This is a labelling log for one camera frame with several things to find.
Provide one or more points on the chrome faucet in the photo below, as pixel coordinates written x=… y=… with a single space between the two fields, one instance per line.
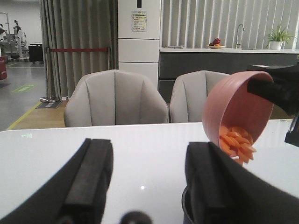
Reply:
x=239 y=34

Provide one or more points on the white refrigerator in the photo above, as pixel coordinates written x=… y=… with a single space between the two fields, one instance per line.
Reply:
x=139 y=37

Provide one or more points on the red bin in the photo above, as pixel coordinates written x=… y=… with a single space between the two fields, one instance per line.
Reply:
x=3 y=71

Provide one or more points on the fruit plate on counter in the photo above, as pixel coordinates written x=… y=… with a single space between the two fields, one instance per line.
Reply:
x=216 y=44

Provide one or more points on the orange sliced ham pieces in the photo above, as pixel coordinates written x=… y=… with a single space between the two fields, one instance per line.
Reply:
x=237 y=143

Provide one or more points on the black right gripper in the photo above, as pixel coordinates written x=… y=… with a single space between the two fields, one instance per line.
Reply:
x=283 y=91

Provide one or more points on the grey upholstered chair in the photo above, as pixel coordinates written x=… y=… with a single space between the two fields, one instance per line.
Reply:
x=189 y=95
x=115 y=97

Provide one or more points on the dark blue saucepan purple handle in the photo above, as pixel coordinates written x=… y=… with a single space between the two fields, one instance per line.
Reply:
x=188 y=202

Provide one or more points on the grey curtain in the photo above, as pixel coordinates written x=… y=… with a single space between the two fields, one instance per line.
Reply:
x=79 y=24

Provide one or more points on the grey kitchen counter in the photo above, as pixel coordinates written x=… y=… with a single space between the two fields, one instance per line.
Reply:
x=176 y=62

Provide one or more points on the red barrier belt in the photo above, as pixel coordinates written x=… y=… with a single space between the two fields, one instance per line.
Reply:
x=81 y=50

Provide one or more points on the barrier stanchion post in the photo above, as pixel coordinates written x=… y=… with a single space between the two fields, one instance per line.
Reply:
x=51 y=93

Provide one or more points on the right grey upholstered chair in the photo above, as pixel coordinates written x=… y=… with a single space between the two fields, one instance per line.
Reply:
x=189 y=95

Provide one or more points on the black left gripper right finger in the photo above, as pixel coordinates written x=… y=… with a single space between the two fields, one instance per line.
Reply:
x=229 y=194

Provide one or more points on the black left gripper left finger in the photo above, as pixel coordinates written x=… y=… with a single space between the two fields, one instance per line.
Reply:
x=75 y=194

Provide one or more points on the pink plastic bowl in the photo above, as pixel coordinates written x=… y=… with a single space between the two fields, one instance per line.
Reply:
x=229 y=104

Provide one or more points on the left grey upholstered chair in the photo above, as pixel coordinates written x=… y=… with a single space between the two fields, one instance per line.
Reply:
x=115 y=97

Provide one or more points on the potted green plant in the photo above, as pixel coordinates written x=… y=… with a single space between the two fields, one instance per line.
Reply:
x=278 y=37

